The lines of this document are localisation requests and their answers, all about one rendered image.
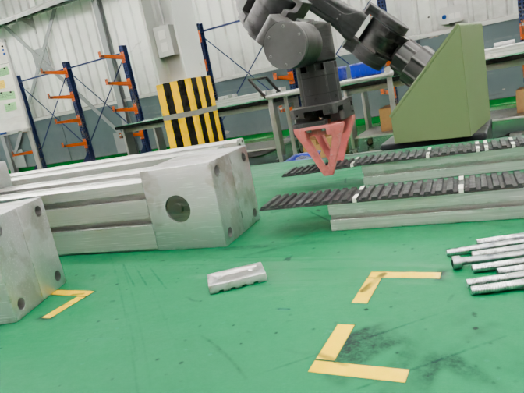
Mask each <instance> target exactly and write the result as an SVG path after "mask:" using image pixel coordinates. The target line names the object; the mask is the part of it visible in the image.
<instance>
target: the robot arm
mask: <svg viewBox="0 0 524 393"><path fill-rule="evenodd" d="M235 1H236V8H237V11H238V13H239V16H238V18H239V20H240V22H241V24H242V25H243V27H244V28H245V29H246V30H247V31H248V35H249V36H250V37H251V38H253V39H254V40H255V41H256V42H257V43H258V44H260V45H261V46H262V47H263V48H264V54H265V55H266V58H267V60H268V61H269V62H270V63H271V64H272V65H273V66H274V67H276V68H278V69H296V75H297V80H298V84H299V92H300V97H301V102H302V106H301V107H299V108H295V109H292V110H291V111H290V112H291V116H292V120H296V124H294V125H292V126H293V131H294V134H295V136H296V137H297V139H298V140H299V142H300V143H301V144H302V145H303V146H304V148H305V149H306V151H307V152H308V153H309V155H310V156H311V157H312V159H313V160H314V162H315V163H316V165H317V167H318V168H319V169H320V171H321V172H322V174H323V175H324V176H327V175H333V174H334V173H335V166H336V163H337V161H339V160H341V161H343V160H344V158H345V152H346V149H347V146H348V142H349V137H350V135H351V132H352V127H353V124H354V121H355V112H354V110H352V109H351V105H352V96H349V97H342V92H341V87H340V81H339V76H338V67H337V62H336V61H335V60H336V56H335V46H334V41H333V36H332V30H331V26H333V27H334V28H335V29H336V30H337V31H338V32H339V33H340V34H341V35H342V36H343V38H344V39H345V40H344V42H343V43H342V47H343V48H344V49H345V50H347V51H349V52H350V53H352V54H353V55H354V56H355V57H356V58H357V59H359V60H360V61H361V62H362V63H364V64H365V65H367V66H369V67H370V68H372V69H375V70H377V71H380V70H381V68H382V66H384V65H385V64H386V62H387V61H390V62H391V64H390V65H389V66H390V67H391V69H392V70H394V71H395V72H396V73H397V74H399V75H400V78H399V80H400V81H401V82H402V83H404V84H405V85H406V86H407V87H411V86H412V84H413V83H414V81H415V80H416V78H417V77H418V75H419V74H420V73H421V72H422V71H423V69H424V67H425V66H426V65H427V63H428V62H429V61H430V60H431V58H432V57H433V55H434V54H435V52H436V51H435V50H433V49H432V48H430V47H429V46H421V45H419V44H417V43H416V42H415V41H414V40H412V39H410V38H409V37H407V36H406V35H405V34H406V33H407V31H408V30H409V28H408V27H407V26H406V25H405V24H404V23H403V22H402V21H400V20H399V19H397V18H396V17H394V16H393V15H391V14H390V13H388V12H386V11H384V10H383V9H381V8H379V7H378V6H376V5H375V4H373V3H372V2H369V3H368V5H367V6H366V8H365V9H364V10H362V9H358V8H356V7H353V6H351V5H348V4H346V3H345V2H343V1H341V0H235ZM309 10H310V11H311V12H312V13H314V14H315V15H317V16H319V17H320V18H321V19H323V20H324V21H326V22H323V21H315V20H314V19H304V17H305V16H306V14H307V13H308V11H309ZM369 14H370V15H372V16H373V17H372V19H371V20H370V22H369V23H368V24H367V26H366V28H365V29H364V31H363V32H362V34H361V35H360V37H359V38H358V37H356V36H355V35H356V33H357V32H358V30H359V29H360V27H361V26H362V24H363V22H364V21H365V19H366V18H367V17H368V16H369ZM330 61H331V62H330ZM319 117H322V119H320V118H319ZM325 134H327V135H332V140H331V147H330V146H329V144H328V142H327V139H326V137H325ZM310 136H315V137H316V139H317V141H318V143H319V144H320V147H321V148H322V150H323V152H324V154H325V155H326V157H327V159H328V165H326V164H325V163H324V161H323V160H322V158H321V156H320V155H319V153H318V152H317V149H316V148H315V146H314V145H313V143H312V141H311V140H310Z"/></svg>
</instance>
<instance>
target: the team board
mask: <svg viewBox="0 0 524 393"><path fill-rule="evenodd" d="M23 132H27V135H28V138H29V141H30V145H31V148H32V151H33V154H34V159H35V161H36V164H37V169H43V167H42V164H41V159H40V156H39V153H38V150H37V146H36V143H35V140H34V135H33V132H32V127H31V124H30V120H29V117H28V114H27V110H26V106H25V104H24V100H23V96H22V93H21V90H20V87H19V82H18V79H17V77H16V72H15V69H14V66H13V63H12V59H11V55H10V53H9V48H8V45H7V42H6V39H0V136H8V135H12V134H16V133H23Z"/></svg>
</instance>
